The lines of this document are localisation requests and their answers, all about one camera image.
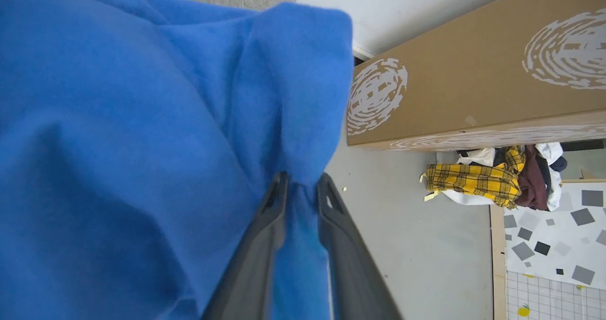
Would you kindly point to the brown cardboard box white print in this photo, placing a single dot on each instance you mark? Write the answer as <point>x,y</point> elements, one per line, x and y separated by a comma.
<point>473,74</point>

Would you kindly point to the blue and white garment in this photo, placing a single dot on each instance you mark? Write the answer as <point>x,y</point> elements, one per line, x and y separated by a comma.
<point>118,121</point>

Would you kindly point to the beige masking tape strip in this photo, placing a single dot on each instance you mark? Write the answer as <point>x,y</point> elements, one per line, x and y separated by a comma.
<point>432,196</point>

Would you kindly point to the white wall baseboard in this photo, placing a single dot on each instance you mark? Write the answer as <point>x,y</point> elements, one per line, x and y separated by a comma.
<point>362,52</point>

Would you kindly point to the pile of mixed clothes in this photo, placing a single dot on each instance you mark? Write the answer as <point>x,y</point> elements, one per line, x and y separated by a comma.
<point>478,156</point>

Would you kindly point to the dark navy garment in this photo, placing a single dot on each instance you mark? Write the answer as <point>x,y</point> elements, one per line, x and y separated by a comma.
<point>558,164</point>

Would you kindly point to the white grid mat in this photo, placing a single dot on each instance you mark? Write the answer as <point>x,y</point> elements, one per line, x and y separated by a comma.
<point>558,301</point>

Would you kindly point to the maroon garment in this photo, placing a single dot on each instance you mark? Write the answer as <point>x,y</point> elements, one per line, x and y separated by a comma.
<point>532,182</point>

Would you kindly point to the board with grey squares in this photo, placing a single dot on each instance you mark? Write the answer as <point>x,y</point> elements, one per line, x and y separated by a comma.
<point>498,263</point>

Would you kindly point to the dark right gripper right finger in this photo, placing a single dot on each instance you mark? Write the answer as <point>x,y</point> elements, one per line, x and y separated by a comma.
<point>355,277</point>

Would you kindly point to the yellow plaid shirt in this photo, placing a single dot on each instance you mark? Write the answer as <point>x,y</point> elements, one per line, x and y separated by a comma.
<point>473,180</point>

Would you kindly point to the white mat grey squares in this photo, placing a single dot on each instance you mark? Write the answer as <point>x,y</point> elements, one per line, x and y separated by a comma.
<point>558,235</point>

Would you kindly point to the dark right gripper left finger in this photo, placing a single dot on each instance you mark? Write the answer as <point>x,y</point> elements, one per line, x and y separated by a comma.
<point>251,272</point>

